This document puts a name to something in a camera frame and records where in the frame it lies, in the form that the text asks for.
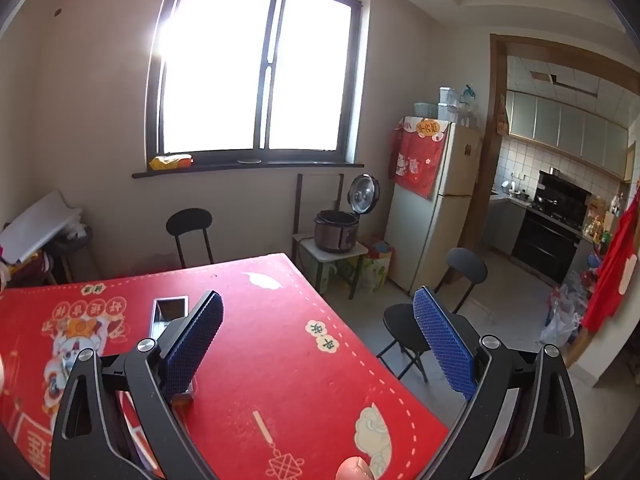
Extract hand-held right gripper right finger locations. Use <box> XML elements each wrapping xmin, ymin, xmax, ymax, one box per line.
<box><xmin>412</xmin><ymin>286</ymin><xmax>586</xmax><ymax>480</ymax></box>

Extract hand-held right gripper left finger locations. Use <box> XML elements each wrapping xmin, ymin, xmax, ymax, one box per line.
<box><xmin>50</xmin><ymin>290</ymin><xmax>224</xmax><ymax>480</ymax></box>

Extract metal utensil tray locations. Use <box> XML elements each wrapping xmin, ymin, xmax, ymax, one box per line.
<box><xmin>147</xmin><ymin>295</ymin><xmax>196</xmax><ymax>406</ymax></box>

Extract person's right hand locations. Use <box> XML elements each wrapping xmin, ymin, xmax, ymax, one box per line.
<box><xmin>336</xmin><ymin>456</ymin><xmax>376</xmax><ymax>480</ymax></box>

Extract black round-back chair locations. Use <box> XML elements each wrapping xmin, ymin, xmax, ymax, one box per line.
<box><xmin>375</xmin><ymin>247</ymin><xmax>488</xmax><ymax>383</ymax></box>
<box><xmin>166</xmin><ymin>208</ymin><xmax>216</xmax><ymax>268</ymax></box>

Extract red printed table mat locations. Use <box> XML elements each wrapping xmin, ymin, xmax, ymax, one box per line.
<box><xmin>0</xmin><ymin>252</ymin><xmax>451</xmax><ymax>480</ymax></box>

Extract colourful bag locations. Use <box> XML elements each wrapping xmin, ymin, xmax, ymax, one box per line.
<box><xmin>357</xmin><ymin>240</ymin><xmax>396</xmax><ymax>293</ymax></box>

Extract white fridge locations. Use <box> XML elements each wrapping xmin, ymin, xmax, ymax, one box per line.
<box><xmin>382</xmin><ymin>117</ymin><xmax>483</xmax><ymax>293</ymax></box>

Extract plastic bags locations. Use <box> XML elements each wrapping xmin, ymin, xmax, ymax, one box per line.
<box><xmin>540</xmin><ymin>270</ymin><xmax>596</xmax><ymax>346</ymax></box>

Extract black stove oven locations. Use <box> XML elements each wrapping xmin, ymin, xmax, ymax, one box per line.
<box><xmin>511</xmin><ymin>170</ymin><xmax>593</xmax><ymax>286</ymax></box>

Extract small white side table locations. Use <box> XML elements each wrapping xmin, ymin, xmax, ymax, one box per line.
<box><xmin>292</xmin><ymin>232</ymin><xmax>370</xmax><ymax>301</ymax></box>

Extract dark rice cooker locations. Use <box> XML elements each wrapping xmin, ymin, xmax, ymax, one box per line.
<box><xmin>313</xmin><ymin>173</ymin><xmax>381</xmax><ymax>255</ymax></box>

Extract dark stool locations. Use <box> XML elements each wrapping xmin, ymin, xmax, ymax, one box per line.
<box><xmin>47</xmin><ymin>225</ymin><xmax>96</xmax><ymax>286</ymax></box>

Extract red printed cloth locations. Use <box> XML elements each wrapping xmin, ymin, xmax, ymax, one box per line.
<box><xmin>390</xmin><ymin>116</ymin><xmax>451</xmax><ymax>200</ymax></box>

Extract dark red cloth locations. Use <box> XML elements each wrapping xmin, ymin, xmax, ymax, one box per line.
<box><xmin>0</xmin><ymin>252</ymin><xmax>56</xmax><ymax>291</ymax></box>

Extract plain red cloth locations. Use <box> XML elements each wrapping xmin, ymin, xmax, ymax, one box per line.
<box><xmin>580</xmin><ymin>187</ymin><xmax>640</xmax><ymax>333</ymax></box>

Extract yellow bag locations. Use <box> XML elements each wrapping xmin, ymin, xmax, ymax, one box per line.
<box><xmin>149</xmin><ymin>153</ymin><xmax>194</xmax><ymax>171</ymax></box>

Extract white board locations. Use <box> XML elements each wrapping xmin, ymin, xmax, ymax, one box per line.
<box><xmin>0</xmin><ymin>190</ymin><xmax>83</xmax><ymax>263</ymax></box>

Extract group of kitchen bottles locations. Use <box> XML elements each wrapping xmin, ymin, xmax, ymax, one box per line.
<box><xmin>582</xmin><ymin>192</ymin><xmax>628</xmax><ymax>256</ymax></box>

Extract dark window sill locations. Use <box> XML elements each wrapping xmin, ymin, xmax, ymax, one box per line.
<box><xmin>132</xmin><ymin>161</ymin><xmax>366</xmax><ymax>180</ymax></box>

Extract plastic containers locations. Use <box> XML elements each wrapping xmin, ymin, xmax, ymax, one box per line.
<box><xmin>412</xmin><ymin>85</ymin><xmax>481</xmax><ymax>128</ymax></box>

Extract dark framed window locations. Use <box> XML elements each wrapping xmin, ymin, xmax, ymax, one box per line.
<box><xmin>145</xmin><ymin>0</ymin><xmax>370</xmax><ymax>161</ymax></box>

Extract orange wall hanging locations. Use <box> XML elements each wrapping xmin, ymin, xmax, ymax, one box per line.
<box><xmin>494</xmin><ymin>94</ymin><xmax>510</xmax><ymax>137</ymax></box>

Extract wooden door frame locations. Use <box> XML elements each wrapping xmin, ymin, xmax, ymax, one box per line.
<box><xmin>462</xmin><ymin>34</ymin><xmax>640</xmax><ymax>261</ymax></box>

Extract grey kitchen wall cabinets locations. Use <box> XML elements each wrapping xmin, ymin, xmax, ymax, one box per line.
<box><xmin>505</xmin><ymin>89</ymin><xmax>638</xmax><ymax>183</ymax></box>

